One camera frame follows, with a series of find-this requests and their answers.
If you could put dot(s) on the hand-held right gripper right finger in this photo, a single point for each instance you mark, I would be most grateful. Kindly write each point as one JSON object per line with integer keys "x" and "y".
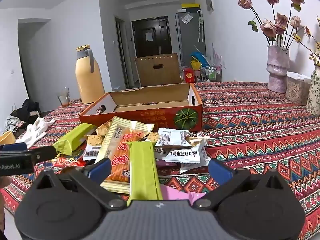
{"x": 220, "y": 171}

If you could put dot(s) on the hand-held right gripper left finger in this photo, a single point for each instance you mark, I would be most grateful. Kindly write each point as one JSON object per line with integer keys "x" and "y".
{"x": 98, "y": 168}

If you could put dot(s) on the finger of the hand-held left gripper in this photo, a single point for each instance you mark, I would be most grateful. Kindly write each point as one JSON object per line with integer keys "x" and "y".
{"x": 15, "y": 146}
{"x": 43, "y": 153}

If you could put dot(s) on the cream striped orange snack packet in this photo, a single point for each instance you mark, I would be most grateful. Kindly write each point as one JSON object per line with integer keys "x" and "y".
{"x": 117, "y": 152}

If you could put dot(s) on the orange red chips bag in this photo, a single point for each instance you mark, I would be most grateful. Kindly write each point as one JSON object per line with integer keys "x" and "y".
{"x": 67, "y": 161}

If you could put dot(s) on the green snack bar packet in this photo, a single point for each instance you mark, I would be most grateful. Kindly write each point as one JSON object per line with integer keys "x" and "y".
{"x": 143, "y": 170}
{"x": 72, "y": 138}

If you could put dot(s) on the pile of white cookie packets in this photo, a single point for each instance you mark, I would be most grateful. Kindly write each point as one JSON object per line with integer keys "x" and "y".
{"x": 175, "y": 152}

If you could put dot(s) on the pink snack packet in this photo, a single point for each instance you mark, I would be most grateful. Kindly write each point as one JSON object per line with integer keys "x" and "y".
{"x": 175, "y": 195}

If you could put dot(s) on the orange cardboard box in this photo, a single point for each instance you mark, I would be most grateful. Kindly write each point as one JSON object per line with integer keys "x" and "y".
{"x": 150, "y": 116}

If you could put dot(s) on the person's left hand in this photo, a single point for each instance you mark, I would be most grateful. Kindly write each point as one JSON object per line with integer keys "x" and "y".
{"x": 4, "y": 182}

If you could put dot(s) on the yellow cup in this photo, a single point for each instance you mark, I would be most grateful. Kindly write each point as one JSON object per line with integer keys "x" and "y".
{"x": 7, "y": 138}

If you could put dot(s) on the dark clothes pile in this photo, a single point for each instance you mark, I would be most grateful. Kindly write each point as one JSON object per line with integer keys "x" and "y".
{"x": 27, "y": 108}

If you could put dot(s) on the patterned red tablecloth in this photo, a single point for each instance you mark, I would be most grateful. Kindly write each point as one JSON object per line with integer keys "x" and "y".
{"x": 250, "y": 135}

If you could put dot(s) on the glass cup with drink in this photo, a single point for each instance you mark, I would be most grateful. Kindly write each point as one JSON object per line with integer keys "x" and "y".
{"x": 63, "y": 98}

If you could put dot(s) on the yellow thermos jug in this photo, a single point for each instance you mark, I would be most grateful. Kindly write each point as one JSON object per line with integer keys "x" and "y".
{"x": 88, "y": 80}

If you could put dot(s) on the red gift box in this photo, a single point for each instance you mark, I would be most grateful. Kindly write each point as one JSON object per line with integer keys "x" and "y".
{"x": 190, "y": 75}

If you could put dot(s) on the yellow plastic container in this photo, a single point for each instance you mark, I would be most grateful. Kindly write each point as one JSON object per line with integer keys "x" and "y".
{"x": 195, "y": 65}

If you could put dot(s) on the pink textured vase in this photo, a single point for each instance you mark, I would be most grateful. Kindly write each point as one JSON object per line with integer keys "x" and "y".
{"x": 277, "y": 72}

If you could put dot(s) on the grey interior door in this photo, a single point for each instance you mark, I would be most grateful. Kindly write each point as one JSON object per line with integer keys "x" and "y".
{"x": 122, "y": 55}

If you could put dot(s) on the blue plastic bin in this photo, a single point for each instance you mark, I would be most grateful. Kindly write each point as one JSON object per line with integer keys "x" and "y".
{"x": 198, "y": 57}

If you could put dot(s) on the floral patterned vase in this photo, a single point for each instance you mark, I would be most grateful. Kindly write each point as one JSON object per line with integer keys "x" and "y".
{"x": 314, "y": 92}

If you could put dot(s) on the black entrance door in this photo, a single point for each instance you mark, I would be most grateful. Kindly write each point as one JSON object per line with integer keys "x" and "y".
{"x": 150, "y": 45}

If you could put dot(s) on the grey refrigerator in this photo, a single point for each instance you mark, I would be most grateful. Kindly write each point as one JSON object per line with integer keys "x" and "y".
{"x": 187, "y": 37}

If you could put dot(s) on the white hanging umbrellas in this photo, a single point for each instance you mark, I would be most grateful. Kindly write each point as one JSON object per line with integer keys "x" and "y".
{"x": 199, "y": 27}

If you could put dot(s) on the yellow flower branches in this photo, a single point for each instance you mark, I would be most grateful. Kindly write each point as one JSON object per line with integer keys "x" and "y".
{"x": 315, "y": 55}

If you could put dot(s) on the dried pink roses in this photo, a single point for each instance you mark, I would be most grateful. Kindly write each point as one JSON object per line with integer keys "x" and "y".
{"x": 268, "y": 27}

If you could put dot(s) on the yellow box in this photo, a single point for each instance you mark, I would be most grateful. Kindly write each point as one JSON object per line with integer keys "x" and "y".
{"x": 191, "y": 6}

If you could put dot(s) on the wall poster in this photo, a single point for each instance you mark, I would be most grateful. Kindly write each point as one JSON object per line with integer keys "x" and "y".
{"x": 210, "y": 3}

